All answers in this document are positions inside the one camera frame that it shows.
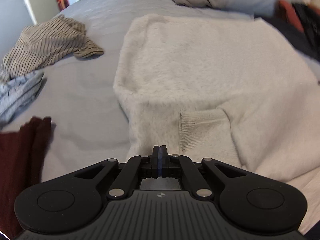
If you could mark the beige striped shirt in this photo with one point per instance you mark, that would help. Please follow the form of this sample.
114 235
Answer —
45 47

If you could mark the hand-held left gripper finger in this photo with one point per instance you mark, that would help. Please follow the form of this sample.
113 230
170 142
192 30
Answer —
162 166
157 166

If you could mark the dark red cloth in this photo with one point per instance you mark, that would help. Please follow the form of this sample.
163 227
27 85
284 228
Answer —
17 167

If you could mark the black folded cloth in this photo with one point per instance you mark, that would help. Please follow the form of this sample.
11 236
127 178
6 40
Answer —
282 30

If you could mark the rust red fleece garment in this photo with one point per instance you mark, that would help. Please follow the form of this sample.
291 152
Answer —
288 12

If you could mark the white striped shirt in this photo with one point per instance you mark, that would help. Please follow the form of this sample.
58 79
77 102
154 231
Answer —
17 92

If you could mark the cream fuzzy sweater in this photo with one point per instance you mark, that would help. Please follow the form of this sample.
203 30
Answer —
200 67

